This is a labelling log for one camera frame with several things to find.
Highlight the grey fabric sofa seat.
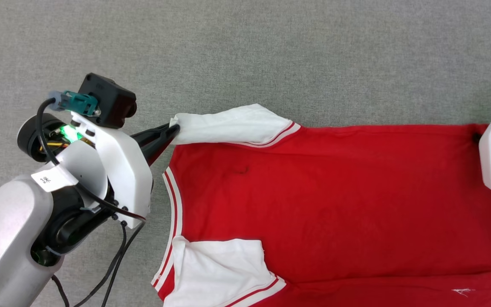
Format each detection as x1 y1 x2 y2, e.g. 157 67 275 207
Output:
0 0 491 307

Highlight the red and white jersey garment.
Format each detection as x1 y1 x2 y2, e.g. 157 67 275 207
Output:
150 104 491 307

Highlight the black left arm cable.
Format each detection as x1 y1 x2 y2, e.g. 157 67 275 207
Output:
36 97 147 307

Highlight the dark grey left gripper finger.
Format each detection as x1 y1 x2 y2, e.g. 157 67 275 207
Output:
142 128 181 166
131 123 181 143

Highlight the white paper cable tag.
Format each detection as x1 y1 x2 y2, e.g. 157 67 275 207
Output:
31 164 79 193

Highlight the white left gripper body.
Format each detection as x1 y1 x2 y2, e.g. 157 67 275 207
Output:
56 111 153 229

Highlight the teal left camera connector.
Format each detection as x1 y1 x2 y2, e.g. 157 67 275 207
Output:
48 90 100 117

